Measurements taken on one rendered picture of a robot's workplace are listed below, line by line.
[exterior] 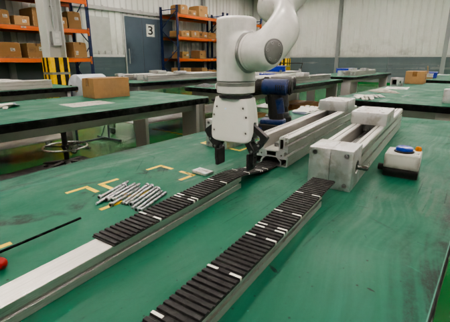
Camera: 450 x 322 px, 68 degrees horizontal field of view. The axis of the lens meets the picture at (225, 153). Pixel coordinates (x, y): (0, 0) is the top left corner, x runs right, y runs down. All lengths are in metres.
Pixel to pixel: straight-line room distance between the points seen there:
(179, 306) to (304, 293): 0.17
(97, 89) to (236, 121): 2.12
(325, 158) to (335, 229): 0.22
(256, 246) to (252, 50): 0.36
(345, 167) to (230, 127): 0.27
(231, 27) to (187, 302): 0.51
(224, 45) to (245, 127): 0.17
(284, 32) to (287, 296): 0.47
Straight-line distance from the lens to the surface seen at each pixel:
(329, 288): 0.49
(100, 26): 12.78
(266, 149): 0.96
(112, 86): 2.82
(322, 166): 0.81
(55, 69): 6.47
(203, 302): 0.40
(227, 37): 0.72
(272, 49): 0.66
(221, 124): 0.75
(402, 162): 0.95
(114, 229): 0.57
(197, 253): 0.55
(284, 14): 0.70
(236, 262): 0.46
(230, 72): 0.71
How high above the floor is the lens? 1.07
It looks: 16 degrees down
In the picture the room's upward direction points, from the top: straight up
